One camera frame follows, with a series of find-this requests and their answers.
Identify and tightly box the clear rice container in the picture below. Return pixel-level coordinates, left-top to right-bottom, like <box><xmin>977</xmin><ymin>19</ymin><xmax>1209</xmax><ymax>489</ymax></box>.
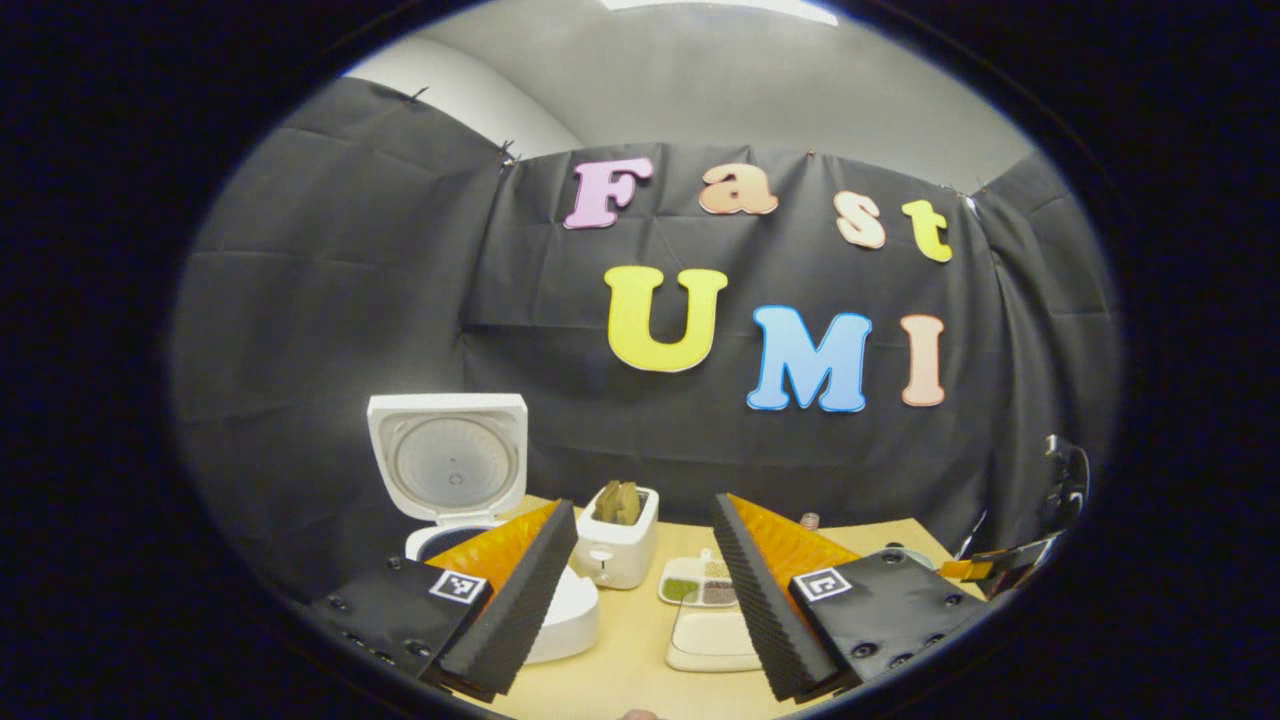
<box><xmin>665</xmin><ymin>600</ymin><xmax>766</xmax><ymax>673</ymax></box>

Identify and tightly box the white rice cooker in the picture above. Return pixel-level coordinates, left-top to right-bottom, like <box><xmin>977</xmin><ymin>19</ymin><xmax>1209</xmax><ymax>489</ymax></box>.
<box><xmin>366</xmin><ymin>393</ymin><xmax>601</xmax><ymax>664</ymax></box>

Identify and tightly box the white chopstick holder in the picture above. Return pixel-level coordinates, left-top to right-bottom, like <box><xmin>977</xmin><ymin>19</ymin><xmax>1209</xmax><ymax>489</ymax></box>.
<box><xmin>570</xmin><ymin>485</ymin><xmax>661</xmax><ymax>591</ymax></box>

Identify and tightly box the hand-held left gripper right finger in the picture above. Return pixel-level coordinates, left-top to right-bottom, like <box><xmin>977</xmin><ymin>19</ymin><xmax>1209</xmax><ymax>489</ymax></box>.
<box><xmin>711</xmin><ymin>492</ymin><xmax>993</xmax><ymax>703</ymax></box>

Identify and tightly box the black backdrop cloth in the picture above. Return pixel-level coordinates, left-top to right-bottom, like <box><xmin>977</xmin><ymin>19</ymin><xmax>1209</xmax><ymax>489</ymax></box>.
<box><xmin>170</xmin><ymin>78</ymin><xmax>1121</xmax><ymax>601</ymax></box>

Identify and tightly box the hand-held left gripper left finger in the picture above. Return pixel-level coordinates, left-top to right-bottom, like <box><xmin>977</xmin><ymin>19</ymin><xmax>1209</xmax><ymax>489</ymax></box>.
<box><xmin>308</xmin><ymin>499</ymin><xmax>580</xmax><ymax>703</ymax></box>

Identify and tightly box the divided dish of grains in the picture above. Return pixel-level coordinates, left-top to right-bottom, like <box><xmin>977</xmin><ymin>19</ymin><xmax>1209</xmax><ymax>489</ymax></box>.
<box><xmin>658</xmin><ymin>550</ymin><xmax>741</xmax><ymax>608</ymax></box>

